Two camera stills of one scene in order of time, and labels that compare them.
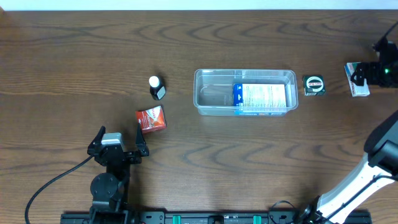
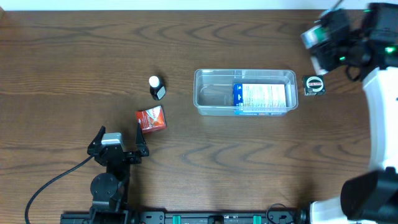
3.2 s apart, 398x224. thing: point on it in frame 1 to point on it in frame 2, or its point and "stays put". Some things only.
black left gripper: (142, 147) stays put
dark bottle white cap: (157, 88) stays put
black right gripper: (367, 73) to (325, 58)
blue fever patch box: (259, 99) stays put
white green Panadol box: (356, 90) to (312, 37)
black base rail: (216, 217) stays put
